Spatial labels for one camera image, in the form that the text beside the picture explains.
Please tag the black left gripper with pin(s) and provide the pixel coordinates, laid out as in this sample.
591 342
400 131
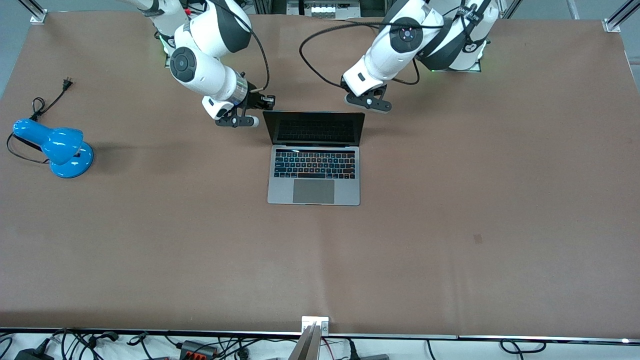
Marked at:
378 92

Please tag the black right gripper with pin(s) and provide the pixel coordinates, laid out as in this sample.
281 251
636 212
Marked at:
256 100

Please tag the silver grey laptop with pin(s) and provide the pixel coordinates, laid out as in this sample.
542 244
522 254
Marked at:
314 190

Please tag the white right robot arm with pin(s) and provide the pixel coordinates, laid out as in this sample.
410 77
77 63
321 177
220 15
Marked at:
200 65

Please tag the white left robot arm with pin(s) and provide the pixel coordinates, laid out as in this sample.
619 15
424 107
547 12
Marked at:
385 55

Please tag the grey control box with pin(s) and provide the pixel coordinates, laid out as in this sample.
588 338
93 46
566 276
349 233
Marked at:
322 9

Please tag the metal table edge strip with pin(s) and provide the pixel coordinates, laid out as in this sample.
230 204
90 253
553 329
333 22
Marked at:
400 336

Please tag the black box with orange connectors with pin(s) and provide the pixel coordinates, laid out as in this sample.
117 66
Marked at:
197 349

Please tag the black power adapter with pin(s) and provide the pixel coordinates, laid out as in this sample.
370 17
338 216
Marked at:
32 354

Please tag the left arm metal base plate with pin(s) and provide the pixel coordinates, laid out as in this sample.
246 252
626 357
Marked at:
475 70

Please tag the small metal table-edge bracket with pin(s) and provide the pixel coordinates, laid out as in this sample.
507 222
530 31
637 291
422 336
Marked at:
315 320

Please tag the grey aluminium camera mast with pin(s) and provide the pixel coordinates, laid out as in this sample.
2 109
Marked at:
305 347

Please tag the aluminium frame corner post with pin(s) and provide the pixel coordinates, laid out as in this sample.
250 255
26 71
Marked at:
617 21
36 12

